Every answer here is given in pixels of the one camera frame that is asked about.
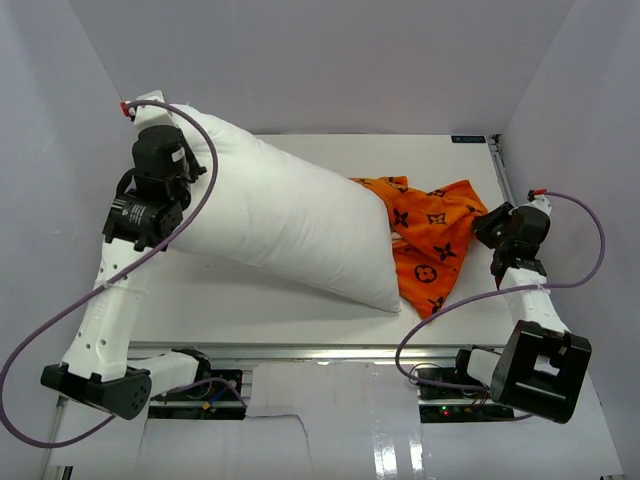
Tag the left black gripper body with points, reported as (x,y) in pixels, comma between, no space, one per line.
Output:
(191,173)

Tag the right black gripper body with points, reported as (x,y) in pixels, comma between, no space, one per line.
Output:
(506,245)

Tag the orange patterned pillowcase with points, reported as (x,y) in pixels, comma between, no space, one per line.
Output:
(431,234)

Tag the white pillow insert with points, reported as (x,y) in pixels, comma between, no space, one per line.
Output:
(283,215)

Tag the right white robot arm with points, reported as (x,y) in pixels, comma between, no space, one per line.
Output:
(541,369)

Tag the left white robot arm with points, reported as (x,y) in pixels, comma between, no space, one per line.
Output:
(147,208)

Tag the right blue corner label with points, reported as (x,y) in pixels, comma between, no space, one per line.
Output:
(468,139)

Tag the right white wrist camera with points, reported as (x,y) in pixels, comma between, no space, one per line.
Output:
(537,199)

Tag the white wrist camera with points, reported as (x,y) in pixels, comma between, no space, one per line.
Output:
(147,116)
(537,199)

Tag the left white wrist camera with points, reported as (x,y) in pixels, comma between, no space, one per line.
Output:
(147,116)

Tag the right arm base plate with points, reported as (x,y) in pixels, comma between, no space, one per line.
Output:
(439,404)

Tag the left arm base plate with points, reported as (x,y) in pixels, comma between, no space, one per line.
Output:
(217,395)

